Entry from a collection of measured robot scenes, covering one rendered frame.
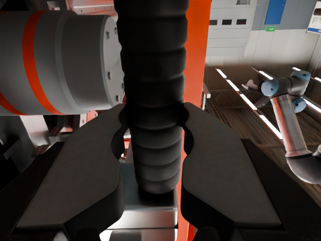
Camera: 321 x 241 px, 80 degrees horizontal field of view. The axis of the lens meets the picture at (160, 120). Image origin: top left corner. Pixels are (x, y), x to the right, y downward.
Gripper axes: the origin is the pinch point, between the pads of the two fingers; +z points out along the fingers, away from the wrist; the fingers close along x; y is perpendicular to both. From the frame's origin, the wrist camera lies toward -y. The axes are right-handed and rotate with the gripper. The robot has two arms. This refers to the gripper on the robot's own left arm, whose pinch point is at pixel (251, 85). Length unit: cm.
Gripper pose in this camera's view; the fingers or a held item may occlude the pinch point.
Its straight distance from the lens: 137.7
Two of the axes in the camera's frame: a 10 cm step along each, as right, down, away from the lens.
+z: -2.7, -5.0, 8.2
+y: 1.1, -8.7, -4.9
